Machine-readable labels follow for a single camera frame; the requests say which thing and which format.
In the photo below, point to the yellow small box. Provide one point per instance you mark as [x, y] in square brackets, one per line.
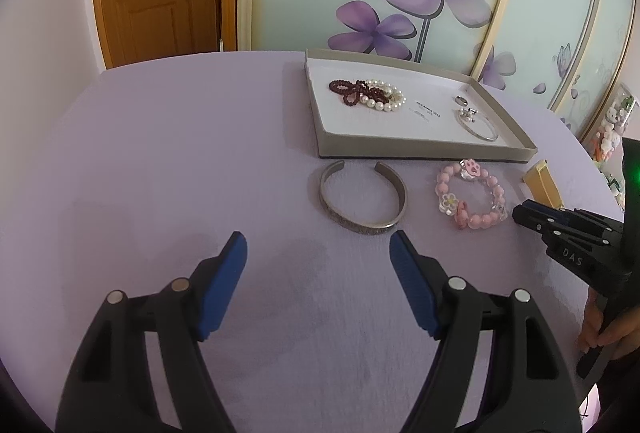
[542, 183]

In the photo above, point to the grey cardboard box tray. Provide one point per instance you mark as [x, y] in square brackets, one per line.
[420, 133]

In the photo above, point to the person's right hand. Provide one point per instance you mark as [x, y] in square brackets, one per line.
[617, 333]

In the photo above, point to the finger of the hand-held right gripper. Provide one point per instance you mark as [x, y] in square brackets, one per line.
[530, 215]
[590, 223]

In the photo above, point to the shelf of plush toys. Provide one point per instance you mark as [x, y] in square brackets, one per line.
[612, 123]

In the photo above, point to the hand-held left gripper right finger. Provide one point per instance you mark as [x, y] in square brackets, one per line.
[415, 288]

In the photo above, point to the thin silver bangle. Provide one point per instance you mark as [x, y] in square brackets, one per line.
[485, 135]

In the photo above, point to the silver drop earring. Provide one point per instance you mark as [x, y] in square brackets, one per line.
[464, 112]
[472, 115]

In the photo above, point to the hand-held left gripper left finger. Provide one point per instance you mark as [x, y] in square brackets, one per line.
[225, 288]

